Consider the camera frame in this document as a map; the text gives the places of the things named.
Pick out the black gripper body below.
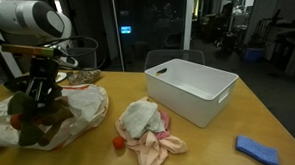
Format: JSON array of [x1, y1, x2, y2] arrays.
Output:
[[23, 55, 61, 99]]

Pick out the white round plate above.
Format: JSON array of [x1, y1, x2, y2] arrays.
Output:
[[54, 71, 68, 84]]

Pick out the hot pink cloth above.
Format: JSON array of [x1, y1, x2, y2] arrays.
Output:
[[153, 110, 173, 140]]

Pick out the brown green plush toy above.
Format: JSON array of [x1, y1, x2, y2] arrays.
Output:
[[6, 88, 76, 149]]

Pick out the lit blue screen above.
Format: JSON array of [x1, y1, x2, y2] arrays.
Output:
[[120, 25, 132, 35]]

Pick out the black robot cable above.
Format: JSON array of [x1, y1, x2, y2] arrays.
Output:
[[34, 35, 101, 72]]

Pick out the crumpled clear plastic wrap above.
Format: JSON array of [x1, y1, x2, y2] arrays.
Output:
[[66, 68, 103, 86]]

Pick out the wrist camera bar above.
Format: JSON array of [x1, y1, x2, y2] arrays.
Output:
[[1, 40, 61, 61]]

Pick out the orange ball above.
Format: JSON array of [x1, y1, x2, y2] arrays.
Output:
[[9, 113, 23, 131]]

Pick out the blue round bucket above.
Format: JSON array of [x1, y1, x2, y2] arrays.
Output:
[[242, 45, 266, 63]]

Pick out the white orange plastic bag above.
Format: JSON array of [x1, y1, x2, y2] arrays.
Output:
[[0, 82, 111, 154]]

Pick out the small red ball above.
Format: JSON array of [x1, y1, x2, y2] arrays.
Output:
[[112, 136, 126, 150]]

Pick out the white knitted towel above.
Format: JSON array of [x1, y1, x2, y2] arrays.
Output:
[[120, 99, 167, 140]]

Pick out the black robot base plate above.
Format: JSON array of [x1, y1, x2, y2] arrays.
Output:
[[2, 74, 34, 94]]

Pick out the blue cleaning cloth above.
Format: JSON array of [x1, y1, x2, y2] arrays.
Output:
[[235, 133, 280, 165]]

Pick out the light pink cloth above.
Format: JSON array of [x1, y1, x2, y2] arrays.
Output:
[[113, 94, 189, 165]]

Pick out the white plastic storage bin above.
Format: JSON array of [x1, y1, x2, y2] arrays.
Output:
[[144, 56, 241, 131]]

